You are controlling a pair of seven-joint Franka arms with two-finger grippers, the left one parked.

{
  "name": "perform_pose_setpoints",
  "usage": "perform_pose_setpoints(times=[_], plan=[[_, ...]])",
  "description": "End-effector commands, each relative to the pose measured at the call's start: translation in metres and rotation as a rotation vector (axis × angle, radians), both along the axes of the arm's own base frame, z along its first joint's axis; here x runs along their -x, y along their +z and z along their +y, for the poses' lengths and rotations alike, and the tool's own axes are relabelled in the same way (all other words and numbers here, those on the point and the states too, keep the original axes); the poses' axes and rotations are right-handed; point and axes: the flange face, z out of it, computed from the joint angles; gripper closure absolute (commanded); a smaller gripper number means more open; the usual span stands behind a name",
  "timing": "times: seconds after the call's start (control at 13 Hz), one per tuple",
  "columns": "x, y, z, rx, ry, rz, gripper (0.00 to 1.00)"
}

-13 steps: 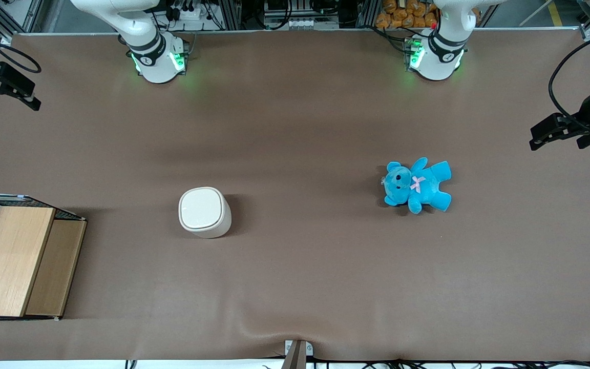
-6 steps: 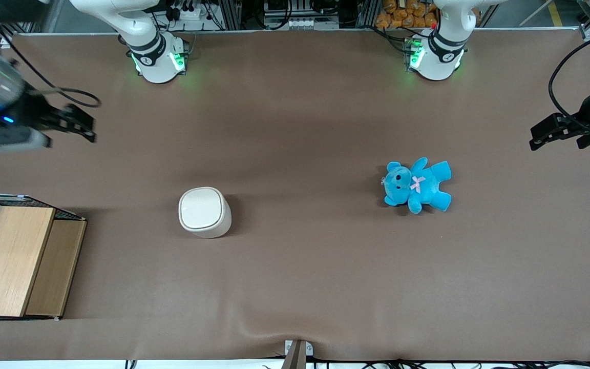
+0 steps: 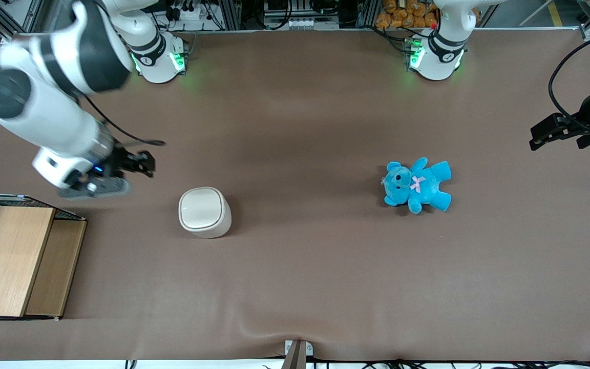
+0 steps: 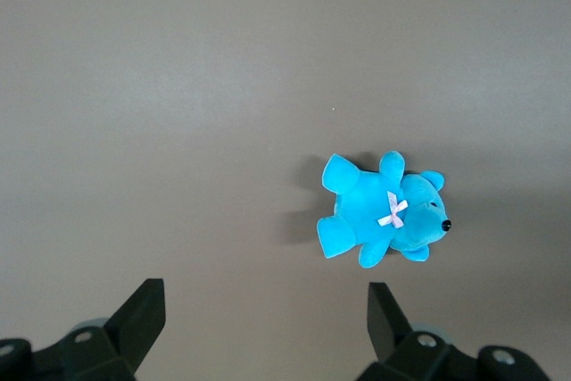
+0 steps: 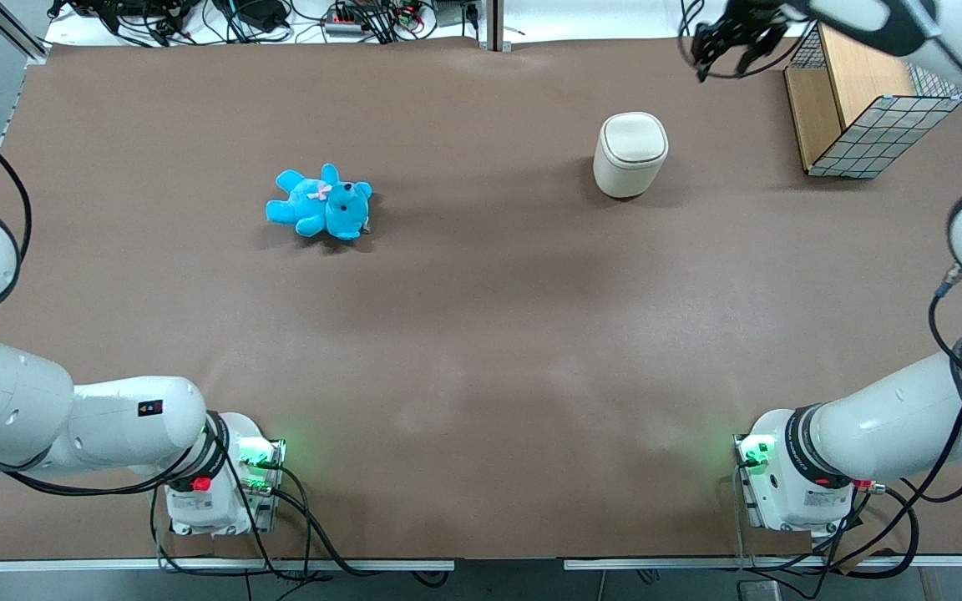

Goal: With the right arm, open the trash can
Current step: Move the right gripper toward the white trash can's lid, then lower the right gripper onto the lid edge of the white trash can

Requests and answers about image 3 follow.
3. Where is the white push-lid trash can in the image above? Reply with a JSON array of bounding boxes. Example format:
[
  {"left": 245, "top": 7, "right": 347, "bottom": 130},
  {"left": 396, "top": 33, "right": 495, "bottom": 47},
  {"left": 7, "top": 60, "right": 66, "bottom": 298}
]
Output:
[{"left": 178, "top": 187, "right": 233, "bottom": 239}]

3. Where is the wooden shelf box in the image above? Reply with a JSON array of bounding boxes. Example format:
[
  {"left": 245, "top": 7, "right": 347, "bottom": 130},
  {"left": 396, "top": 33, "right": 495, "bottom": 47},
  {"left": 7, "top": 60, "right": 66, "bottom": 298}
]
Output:
[{"left": 0, "top": 206, "right": 88, "bottom": 319}]

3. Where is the blue teddy bear plush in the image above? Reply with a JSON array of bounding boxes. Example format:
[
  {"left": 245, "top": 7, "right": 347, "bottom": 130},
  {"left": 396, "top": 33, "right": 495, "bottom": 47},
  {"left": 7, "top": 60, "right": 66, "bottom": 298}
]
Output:
[{"left": 383, "top": 157, "right": 453, "bottom": 215}]

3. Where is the white power strip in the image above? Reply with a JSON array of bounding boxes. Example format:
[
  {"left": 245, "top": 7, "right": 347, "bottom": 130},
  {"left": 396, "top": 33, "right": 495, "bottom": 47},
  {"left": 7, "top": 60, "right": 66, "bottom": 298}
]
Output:
[{"left": 168, "top": 0, "right": 216, "bottom": 22}]

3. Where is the pile of orange plush toys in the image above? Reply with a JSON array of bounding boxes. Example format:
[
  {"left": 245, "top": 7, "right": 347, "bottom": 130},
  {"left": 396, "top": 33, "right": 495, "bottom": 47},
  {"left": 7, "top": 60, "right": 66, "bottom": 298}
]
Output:
[{"left": 375, "top": 0, "right": 440, "bottom": 30}]

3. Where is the grey electronics box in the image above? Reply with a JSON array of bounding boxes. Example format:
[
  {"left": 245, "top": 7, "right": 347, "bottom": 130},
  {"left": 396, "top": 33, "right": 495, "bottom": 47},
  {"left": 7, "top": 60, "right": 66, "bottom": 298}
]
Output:
[{"left": 263, "top": 0, "right": 340, "bottom": 30}]

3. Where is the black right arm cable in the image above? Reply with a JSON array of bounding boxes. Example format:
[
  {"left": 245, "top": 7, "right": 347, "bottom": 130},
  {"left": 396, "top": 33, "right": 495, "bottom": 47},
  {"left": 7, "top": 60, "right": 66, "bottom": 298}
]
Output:
[{"left": 81, "top": 94, "right": 166, "bottom": 147}]

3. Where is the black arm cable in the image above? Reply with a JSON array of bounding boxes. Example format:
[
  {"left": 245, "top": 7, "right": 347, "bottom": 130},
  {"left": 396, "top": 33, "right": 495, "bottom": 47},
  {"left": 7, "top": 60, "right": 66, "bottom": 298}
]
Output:
[
  {"left": 81, "top": 94, "right": 166, "bottom": 147},
  {"left": 548, "top": 30, "right": 590, "bottom": 130}
]

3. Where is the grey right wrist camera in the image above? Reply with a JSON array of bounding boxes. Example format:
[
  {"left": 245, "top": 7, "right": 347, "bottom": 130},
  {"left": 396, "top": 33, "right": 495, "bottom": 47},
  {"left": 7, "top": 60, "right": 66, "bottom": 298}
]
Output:
[{"left": 58, "top": 176, "right": 133, "bottom": 200}]

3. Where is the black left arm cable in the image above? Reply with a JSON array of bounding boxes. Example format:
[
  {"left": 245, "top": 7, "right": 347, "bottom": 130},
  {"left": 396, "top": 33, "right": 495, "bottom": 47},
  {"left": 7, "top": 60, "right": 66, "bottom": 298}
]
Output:
[{"left": 548, "top": 30, "right": 590, "bottom": 130}]

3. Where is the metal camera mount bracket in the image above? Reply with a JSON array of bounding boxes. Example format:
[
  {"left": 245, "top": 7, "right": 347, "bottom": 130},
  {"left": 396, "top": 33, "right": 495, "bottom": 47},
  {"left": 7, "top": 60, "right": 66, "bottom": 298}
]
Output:
[{"left": 281, "top": 339, "right": 314, "bottom": 369}]

